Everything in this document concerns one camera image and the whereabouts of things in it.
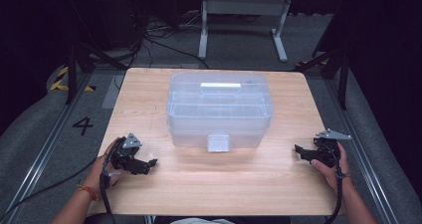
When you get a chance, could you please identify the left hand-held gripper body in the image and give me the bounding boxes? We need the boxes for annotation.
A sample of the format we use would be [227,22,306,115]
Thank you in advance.
[109,131,144,172]

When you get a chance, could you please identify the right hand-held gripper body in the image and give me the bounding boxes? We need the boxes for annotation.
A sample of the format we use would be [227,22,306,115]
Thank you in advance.
[313,127,353,169]

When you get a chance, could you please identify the person's right hand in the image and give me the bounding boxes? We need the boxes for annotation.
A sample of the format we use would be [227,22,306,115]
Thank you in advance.
[310,141,354,193]

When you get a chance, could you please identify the person's left hand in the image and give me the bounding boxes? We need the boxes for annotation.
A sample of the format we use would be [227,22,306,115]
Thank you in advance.
[85,136,128,198]

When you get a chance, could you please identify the person's white shirt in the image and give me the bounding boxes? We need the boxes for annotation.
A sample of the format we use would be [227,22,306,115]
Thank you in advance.
[169,217,235,224]

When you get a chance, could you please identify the black tripod stand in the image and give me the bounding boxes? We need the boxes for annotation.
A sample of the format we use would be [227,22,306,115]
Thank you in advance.
[64,39,129,106]
[295,47,350,112]

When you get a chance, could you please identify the clear plastic storage box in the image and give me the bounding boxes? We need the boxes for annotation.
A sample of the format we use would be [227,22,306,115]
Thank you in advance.
[165,71,276,153]

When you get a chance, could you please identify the yellow black floor tape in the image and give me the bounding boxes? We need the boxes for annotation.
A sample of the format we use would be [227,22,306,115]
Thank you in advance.
[49,66,98,93]

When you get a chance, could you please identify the metal floor rail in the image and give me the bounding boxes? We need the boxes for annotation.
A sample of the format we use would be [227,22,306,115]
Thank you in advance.
[0,72,96,224]
[322,78,401,224]

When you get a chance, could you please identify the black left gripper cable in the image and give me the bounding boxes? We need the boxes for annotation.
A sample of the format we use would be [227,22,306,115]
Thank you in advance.
[0,137,124,224]

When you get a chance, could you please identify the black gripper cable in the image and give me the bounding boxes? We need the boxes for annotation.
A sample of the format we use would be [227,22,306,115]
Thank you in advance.
[0,137,124,224]
[322,139,352,224]

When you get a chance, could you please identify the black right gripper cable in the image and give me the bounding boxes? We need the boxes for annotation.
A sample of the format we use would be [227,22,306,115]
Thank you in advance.
[322,139,352,224]

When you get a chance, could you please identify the orange beaded bracelet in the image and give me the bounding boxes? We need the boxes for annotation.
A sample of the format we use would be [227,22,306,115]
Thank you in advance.
[76,183,101,202]

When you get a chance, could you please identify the tangle of black floor cables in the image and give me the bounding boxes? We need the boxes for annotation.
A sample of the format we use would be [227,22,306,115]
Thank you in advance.
[112,9,211,93]

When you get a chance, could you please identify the white metal table frame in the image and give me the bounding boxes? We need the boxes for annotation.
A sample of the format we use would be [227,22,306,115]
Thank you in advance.
[197,0,294,64]

